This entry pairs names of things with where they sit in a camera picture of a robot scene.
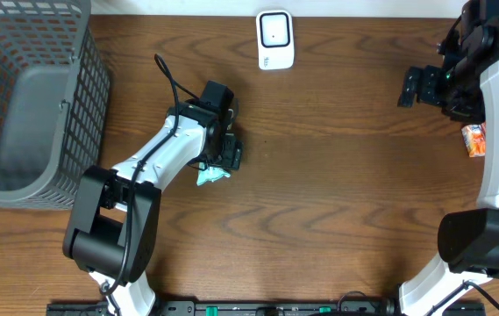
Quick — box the teal snack wrapper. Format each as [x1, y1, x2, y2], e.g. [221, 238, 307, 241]
[196, 164, 231, 186]

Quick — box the orange juice carton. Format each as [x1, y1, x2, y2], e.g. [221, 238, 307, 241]
[461, 124, 486, 158]

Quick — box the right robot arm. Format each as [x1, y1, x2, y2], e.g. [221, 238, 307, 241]
[386, 0, 499, 315]

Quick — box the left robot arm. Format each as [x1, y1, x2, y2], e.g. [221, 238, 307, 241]
[47, 81, 243, 315]

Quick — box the white barcode scanner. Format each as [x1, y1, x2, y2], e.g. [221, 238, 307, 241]
[255, 10, 296, 70]

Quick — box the grey plastic mesh basket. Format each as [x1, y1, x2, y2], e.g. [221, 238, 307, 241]
[0, 0, 110, 209]

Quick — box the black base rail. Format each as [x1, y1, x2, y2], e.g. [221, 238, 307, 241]
[46, 299, 487, 316]

